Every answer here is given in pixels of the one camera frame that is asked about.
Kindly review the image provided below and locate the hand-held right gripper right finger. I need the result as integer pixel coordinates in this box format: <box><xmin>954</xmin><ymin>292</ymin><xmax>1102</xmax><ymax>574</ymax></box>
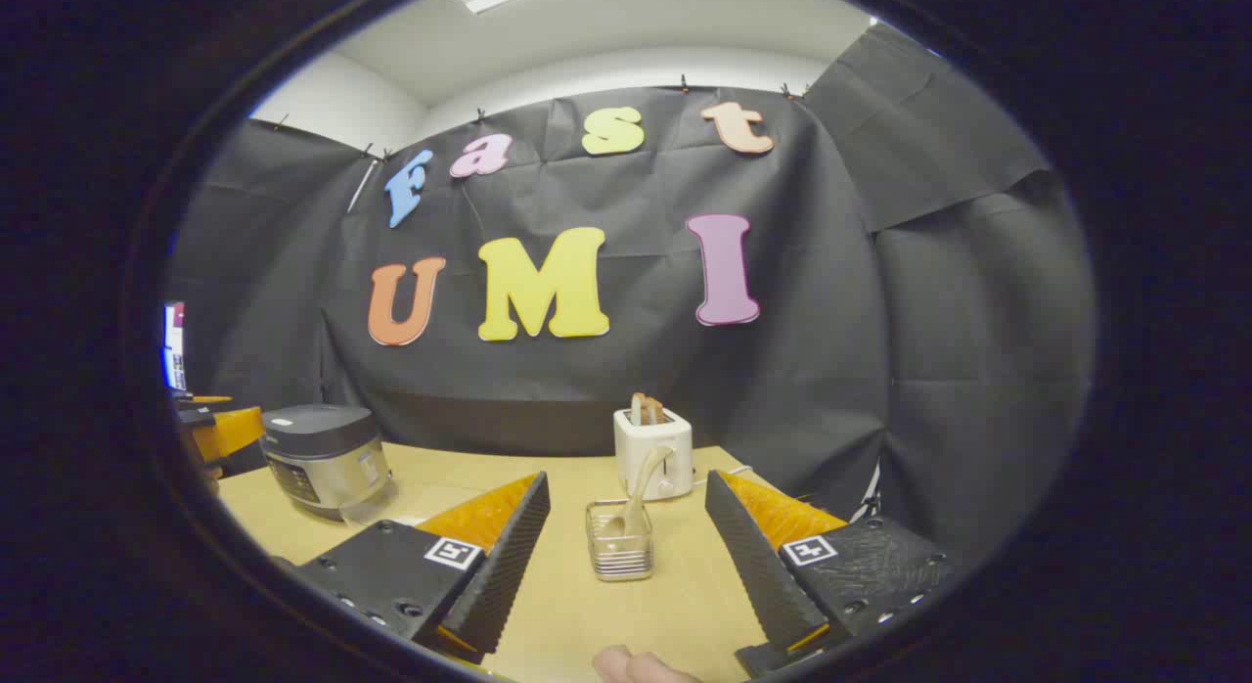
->
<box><xmin>704</xmin><ymin>470</ymin><xmax>955</xmax><ymax>679</ymax></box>

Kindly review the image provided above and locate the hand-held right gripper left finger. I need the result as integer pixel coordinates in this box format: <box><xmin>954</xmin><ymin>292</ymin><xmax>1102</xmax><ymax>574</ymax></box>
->
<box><xmin>293</xmin><ymin>471</ymin><xmax>551</xmax><ymax>664</ymax></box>

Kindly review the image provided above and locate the grey rice cooker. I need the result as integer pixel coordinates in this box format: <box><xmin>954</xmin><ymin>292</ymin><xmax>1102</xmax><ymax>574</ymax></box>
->
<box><xmin>259</xmin><ymin>404</ymin><xmax>394</xmax><ymax>521</ymax></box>

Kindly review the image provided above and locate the metal wire chopstick holder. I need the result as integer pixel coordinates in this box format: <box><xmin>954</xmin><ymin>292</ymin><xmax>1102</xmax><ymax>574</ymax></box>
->
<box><xmin>585</xmin><ymin>499</ymin><xmax>654</xmax><ymax>582</ymax></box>

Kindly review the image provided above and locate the wooden spoon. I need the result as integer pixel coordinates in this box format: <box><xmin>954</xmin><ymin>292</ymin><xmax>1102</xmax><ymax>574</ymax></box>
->
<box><xmin>599</xmin><ymin>445</ymin><xmax>676</xmax><ymax>552</ymax></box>

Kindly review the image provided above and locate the computer monitor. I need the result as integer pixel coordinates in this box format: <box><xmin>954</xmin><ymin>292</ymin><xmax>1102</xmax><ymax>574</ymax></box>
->
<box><xmin>162</xmin><ymin>301</ymin><xmax>187</xmax><ymax>391</ymax></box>

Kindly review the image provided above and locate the white toaster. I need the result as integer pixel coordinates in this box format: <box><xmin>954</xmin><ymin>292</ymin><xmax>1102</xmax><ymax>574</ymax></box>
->
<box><xmin>613</xmin><ymin>407</ymin><xmax>694</xmax><ymax>502</ymax></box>

